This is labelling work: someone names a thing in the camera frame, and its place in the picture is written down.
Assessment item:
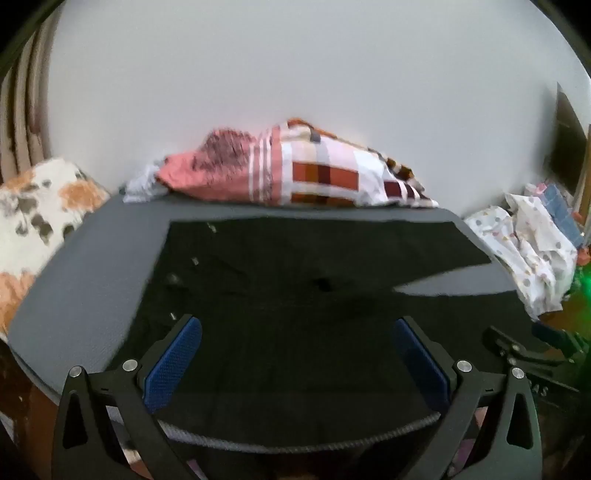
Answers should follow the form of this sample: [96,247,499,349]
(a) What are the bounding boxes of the blue patterned cloth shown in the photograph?
[540,184,585,247]

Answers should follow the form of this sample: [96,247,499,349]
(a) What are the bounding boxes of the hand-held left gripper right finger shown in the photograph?
[392,315,542,480]

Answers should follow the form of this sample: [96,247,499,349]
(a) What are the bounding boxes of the white crumpled cloth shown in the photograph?
[122,159,169,204]

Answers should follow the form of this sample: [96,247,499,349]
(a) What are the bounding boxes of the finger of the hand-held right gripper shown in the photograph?
[484,326,557,367]
[531,322,589,361]

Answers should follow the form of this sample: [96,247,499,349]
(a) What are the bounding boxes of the black pants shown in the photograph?
[104,217,492,455]

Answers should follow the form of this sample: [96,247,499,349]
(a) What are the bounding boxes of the pink plaid blanket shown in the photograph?
[157,119,439,208]

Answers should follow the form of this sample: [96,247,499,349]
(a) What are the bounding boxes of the grey mattress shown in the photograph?
[8,196,518,407]

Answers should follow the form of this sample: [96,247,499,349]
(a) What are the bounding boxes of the white dotted cloth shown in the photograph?
[464,194,580,321]

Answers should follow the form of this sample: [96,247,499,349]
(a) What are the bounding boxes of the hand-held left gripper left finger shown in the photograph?
[52,314,204,480]

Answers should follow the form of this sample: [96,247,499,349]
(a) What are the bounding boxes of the dark wooden board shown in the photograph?
[551,82,591,199]

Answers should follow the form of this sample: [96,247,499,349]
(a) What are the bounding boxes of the striped curtain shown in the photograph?
[0,23,54,185]

